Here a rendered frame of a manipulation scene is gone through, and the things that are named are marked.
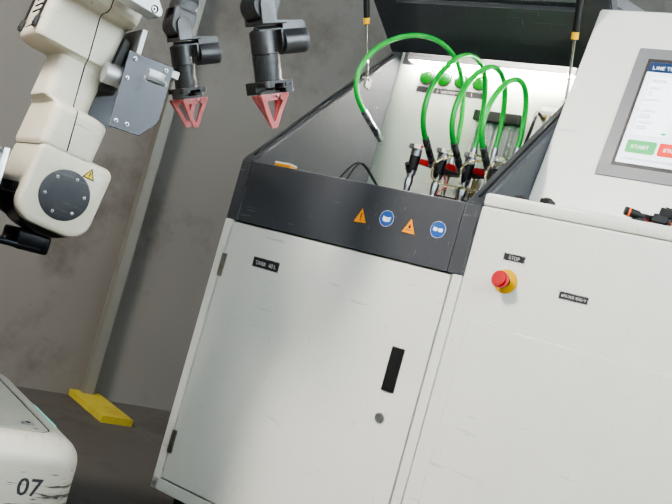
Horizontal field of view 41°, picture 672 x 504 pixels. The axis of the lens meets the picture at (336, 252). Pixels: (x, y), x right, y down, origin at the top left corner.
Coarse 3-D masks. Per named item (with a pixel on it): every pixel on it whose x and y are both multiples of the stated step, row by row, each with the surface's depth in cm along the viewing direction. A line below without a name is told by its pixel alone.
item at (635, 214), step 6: (624, 210) 187; (630, 210) 186; (636, 210) 186; (660, 210) 185; (666, 210) 184; (630, 216) 187; (636, 216) 186; (642, 216) 186; (648, 216) 189; (654, 216) 184; (660, 216) 184; (666, 216) 184; (654, 222) 185; (660, 222) 184; (666, 222) 182
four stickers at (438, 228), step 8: (360, 208) 212; (368, 208) 211; (360, 216) 212; (384, 216) 208; (392, 216) 207; (408, 216) 205; (384, 224) 208; (392, 224) 207; (408, 224) 204; (416, 224) 203; (432, 224) 201; (440, 224) 200; (408, 232) 204; (432, 232) 201; (440, 232) 200
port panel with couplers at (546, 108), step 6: (540, 102) 251; (546, 102) 250; (552, 102) 249; (558, 102) 248; (540, 108) 250; (546, 108) 249; (552, 108) 248; (558, 108) 247; (546, 114) 249; (540, 120) 250; (546, 120) 249; (534, 126) 250; (540, 126) 249; (534, 132) 250
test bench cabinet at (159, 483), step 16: (224, 224) 234; (224, 240) 233; (208, 288) 233; (208, 304) 232; (448, 304) 195; (448, 320) 195; (192, 352) 232; (432, 352) 195; (432, 368) 195; (432, 384) 194; (176, 400) 232; (176, 416) 231; (416, 416) 195; (416, 432) 194; (416, 448) 194; (160, 464) 231; (160, 480) 230; (400, 480) 194; (176, 496) 226; (192, 496) 223; (400, 496) 193
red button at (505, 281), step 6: (498, 270) 187; (504, 270) 190; (510, 270) 189; (492, 276) 187; (498, 276) 186; (504, 276) 185; (510, 276) 189; (516, 276) 188; (492, 282) 187; (498, 282) 186; (504, 282) 186; (510, 282) 188; (516, 282) 188; (498, 288) 190; (504, 288) 189; (510, 288) 188
